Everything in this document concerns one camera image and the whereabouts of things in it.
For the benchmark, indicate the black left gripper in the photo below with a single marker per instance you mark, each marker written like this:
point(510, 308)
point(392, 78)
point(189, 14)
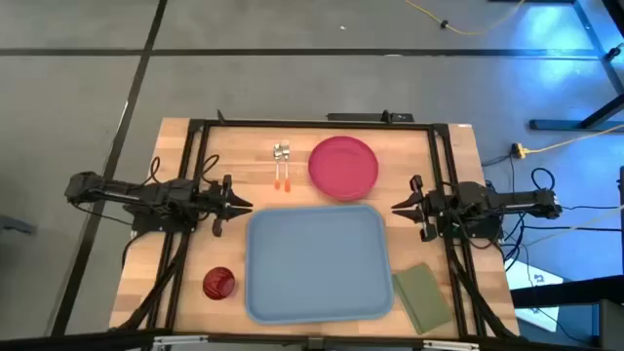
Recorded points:
point(214, 200)

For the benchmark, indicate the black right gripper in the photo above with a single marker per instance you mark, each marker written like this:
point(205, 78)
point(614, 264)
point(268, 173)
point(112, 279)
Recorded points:
point(436, 205)

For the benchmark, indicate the red round plate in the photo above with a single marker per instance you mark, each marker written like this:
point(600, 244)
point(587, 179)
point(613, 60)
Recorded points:
point(343, 168)

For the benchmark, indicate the red translucent cup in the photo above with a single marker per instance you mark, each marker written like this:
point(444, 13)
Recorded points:
point(219, 283)

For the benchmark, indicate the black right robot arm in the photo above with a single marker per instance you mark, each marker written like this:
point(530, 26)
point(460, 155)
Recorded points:
point(512, 200)

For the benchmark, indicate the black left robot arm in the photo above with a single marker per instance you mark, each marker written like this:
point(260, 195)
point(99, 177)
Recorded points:
point(146, 192)

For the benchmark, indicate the blue plastic tray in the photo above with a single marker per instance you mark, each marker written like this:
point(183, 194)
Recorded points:
point(317, 263)

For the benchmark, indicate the green folded cloth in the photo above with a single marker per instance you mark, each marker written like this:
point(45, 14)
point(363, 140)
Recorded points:
point(421, 297)

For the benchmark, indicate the black clamp bar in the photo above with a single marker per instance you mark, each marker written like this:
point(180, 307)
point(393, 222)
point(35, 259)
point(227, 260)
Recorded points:
point(370, 117)

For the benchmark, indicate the yellow power adapter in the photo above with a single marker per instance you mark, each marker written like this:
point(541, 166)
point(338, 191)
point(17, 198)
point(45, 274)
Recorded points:
point(519, 150)

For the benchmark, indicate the white floor box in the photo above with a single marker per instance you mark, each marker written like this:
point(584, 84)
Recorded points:
point(536, 278)

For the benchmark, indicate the black floor beam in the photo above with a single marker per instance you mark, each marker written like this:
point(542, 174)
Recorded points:
point(575, 292)

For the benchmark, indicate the grey cabinet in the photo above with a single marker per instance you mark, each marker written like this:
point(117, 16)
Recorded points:
point(612, 326)

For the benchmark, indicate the black table rig frame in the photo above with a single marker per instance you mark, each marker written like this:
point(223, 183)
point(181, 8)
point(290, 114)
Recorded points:
point(317, 124)

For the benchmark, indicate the silver metal bracket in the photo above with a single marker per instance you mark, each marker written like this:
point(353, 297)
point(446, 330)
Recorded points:
point(180, 340)
point(451, 345)

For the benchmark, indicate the black floor stand frame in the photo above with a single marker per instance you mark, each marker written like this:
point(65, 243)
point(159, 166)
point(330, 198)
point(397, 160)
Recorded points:
point(599, 114)

